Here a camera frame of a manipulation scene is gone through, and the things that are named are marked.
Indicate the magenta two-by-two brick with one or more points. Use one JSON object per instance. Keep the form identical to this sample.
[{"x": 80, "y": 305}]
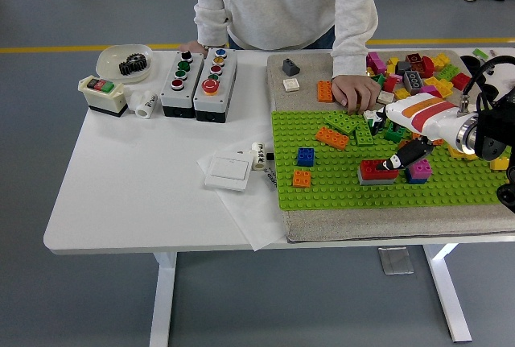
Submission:
[
  {"x": 374, "y": 57},
  {"x": 422, "y": 168},
  {"x": 428, "y": 90},
  {"x": 379, "y": 67}
]

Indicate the small white labelled pipe fitting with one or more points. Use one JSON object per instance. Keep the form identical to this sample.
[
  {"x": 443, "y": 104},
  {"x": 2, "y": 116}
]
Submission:
[{"x": 258, "y": 156}]

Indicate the orange two-by-two brick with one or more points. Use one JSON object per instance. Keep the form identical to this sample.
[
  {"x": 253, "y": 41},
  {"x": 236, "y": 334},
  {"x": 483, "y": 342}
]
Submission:
[{"x": 301, "y": 178}]

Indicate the white paper sheet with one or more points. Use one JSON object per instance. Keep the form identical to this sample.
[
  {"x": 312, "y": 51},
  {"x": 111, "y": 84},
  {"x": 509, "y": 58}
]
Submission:
[{"x": 249, "y": 214}]

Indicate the yellow two-by-four brick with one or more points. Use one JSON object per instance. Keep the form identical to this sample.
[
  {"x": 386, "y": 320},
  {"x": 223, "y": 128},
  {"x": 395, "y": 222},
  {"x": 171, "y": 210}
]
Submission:
[{"x": 439, "y": 84}]

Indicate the dark red brick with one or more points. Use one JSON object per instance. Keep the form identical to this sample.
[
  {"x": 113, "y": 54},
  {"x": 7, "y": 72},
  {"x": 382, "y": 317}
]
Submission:
[{"x": 413, "y": 58}]

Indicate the blue two-by-two brick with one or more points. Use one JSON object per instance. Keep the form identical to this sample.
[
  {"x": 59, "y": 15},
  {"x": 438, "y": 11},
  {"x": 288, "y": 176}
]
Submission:
[
  {"x": 414, "y": 180},
  {"x": 306, "y": 156}
]

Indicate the metal floor plate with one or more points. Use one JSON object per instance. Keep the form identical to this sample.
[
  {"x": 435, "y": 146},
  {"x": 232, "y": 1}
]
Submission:
[{"x": 396, "y": 260}]

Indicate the grey-brown mat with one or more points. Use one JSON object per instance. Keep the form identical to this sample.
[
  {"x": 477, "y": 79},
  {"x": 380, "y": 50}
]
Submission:
[{"x": 362, "y": 224}]

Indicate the red two-by-two brick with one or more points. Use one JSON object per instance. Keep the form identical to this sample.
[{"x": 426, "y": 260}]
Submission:
[
  {"x": 461, "y": 80},
  {"x": 389, "y": 83}
]

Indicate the grey two-by-four brick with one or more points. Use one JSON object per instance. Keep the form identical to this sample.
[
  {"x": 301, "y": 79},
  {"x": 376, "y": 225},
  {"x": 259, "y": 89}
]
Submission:
[
  {"x": 413, "y": 81},
  {"x": 374, "y": 181}
]

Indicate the white oval dish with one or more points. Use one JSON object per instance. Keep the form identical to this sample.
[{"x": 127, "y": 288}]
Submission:
[{"x": 108, "y": 61}]

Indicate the white table leg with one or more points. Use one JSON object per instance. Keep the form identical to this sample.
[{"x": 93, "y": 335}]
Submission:
[
  {"x": 163, "y": 302},
  {"x": 446, "y": 290}
]

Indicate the small yellow brick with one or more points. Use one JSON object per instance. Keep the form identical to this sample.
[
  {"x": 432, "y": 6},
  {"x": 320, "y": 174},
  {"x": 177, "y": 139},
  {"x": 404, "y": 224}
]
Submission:
[{"x": 392, "y": 61}]

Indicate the white two-by-two brick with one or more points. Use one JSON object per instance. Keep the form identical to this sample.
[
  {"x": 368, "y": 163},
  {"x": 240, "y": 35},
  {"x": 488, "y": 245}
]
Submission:
[
  {"x": 370, "y": 114},
  {"x": 385, "y": 98}
]

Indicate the cream red-green switch box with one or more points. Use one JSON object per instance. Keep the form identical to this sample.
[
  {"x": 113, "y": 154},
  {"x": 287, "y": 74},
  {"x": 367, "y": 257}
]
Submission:
[{"x": 100, "y": 99}]

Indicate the person's right forearm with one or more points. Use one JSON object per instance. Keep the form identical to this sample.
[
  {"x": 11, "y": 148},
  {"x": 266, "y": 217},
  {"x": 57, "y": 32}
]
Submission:
[{"x": 211, "y": 25}]

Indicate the yellow flat square brick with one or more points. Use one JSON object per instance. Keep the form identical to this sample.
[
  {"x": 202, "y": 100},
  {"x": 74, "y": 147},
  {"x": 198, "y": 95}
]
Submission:
[{"x": 456, "y": 153}]

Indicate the orange two-by-four brick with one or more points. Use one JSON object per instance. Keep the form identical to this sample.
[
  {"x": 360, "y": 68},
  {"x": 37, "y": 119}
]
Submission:
[
  {"x": 332, "y": 138},
  {"x": 324, "y": 91}
]

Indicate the white pipe tee fitting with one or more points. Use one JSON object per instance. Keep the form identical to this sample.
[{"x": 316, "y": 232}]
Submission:
[{"x": 145, "y": 106}]

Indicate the person's left hand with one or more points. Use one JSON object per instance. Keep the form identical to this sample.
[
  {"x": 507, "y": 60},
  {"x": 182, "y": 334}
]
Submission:
[{"x": 356, "y": 89}]

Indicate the light green two-by-three brick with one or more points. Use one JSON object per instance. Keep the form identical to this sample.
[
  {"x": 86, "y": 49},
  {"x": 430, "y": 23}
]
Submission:
[{"x": 364, "y": 135}]

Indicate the green studded baseplate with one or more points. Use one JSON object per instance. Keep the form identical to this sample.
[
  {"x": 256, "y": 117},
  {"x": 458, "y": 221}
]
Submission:
[{"x": 334, "y": 198}]

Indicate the white label with black print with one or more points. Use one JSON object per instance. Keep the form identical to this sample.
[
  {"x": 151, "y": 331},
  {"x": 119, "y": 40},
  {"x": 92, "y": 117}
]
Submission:
[{"x": 271, "y": 178}]

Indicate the person's left forearm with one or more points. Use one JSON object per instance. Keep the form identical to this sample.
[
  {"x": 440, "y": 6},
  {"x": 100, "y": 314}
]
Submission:
[{"x": 350, "y": 41}]

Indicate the white flat square brick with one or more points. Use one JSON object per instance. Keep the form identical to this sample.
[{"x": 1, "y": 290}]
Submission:
[{"x": 291, "y": 84}]

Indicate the small green plastic piece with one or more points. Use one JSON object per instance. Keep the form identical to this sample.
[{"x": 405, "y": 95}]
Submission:
[{"x": 480, "y": 53}]

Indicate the dark grey slope brick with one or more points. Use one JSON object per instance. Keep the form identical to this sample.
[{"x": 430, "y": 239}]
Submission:
[{"x": 290, "y": 67}]

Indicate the dark green two-by-four brick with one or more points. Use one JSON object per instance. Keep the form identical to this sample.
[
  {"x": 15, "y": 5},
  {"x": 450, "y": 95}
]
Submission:
[
  {"x": 392, "y": 134},
  {"x": 379, "y": 78}
]

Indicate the white wall switch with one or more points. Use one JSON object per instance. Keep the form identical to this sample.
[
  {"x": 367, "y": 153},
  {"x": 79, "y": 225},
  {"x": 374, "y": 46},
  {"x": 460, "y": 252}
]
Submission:
[{"x": 228, "y": 172}]

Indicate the black gear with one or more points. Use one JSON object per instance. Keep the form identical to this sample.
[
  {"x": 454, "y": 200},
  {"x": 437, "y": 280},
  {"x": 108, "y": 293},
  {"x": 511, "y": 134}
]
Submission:
[{"x": 133, "y": 65}]

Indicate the person's right hand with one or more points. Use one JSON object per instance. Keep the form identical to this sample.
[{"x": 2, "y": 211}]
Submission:
[{"x": 193, "y": 46}]

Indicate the grey four-button control box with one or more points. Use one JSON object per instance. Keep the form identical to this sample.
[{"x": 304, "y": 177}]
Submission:
[{"x": 177, "y": 99}]

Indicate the grey emergency-stop control box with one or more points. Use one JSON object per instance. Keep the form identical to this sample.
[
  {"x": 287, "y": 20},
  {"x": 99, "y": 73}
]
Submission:
[{"x": 223, "y": 81}]

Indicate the light green two-by-four brick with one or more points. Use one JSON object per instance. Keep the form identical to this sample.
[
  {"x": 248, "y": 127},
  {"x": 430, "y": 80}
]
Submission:
[
  {"x": 343, "y": 122},
  {"x": 448, "y": 72}
]

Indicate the red tall brick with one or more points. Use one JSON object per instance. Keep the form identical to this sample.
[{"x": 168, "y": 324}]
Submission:
[{"x": 425, "y": 68}]

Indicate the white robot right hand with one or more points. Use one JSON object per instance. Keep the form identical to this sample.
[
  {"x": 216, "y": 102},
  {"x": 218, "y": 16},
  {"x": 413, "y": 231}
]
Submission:
[{"x": 426, "y": 115}]

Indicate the red two-by-four brick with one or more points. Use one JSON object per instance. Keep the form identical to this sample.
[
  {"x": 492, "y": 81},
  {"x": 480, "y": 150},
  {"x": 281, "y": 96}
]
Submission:
[{"x": 369, "y": 168}]

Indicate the yellow two-by-two brick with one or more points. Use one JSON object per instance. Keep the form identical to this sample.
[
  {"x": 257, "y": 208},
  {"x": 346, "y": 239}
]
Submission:
[
  {"x": 401, "y": 94},
  {"x": 499, "y": 163},
  {"x": 441, "y": 60}
]

